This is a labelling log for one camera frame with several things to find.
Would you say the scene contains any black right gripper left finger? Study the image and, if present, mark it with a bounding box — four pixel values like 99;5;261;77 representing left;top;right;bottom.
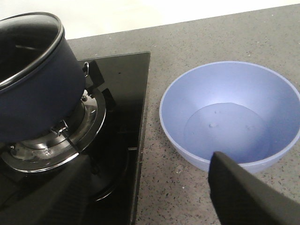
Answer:
0;155;90;225

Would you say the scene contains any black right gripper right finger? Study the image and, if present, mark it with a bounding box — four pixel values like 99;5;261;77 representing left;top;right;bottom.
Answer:
208;151;300;225

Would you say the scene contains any light blue plastic bowl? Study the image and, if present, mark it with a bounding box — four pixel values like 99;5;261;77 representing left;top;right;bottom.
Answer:
159;61;300;173

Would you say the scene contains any right black pot support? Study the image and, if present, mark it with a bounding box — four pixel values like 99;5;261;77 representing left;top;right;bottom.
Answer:
0;60;106;173

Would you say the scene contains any dark blue cooking pot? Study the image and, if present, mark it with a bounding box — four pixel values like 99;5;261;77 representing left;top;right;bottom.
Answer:
0;12;85;143

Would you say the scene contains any right black gas burner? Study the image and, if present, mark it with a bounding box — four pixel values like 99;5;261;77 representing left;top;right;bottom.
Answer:
6;91;106;165

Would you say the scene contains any black glass gas cooktop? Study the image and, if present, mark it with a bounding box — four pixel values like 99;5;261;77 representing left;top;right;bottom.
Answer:
0;52;151;225

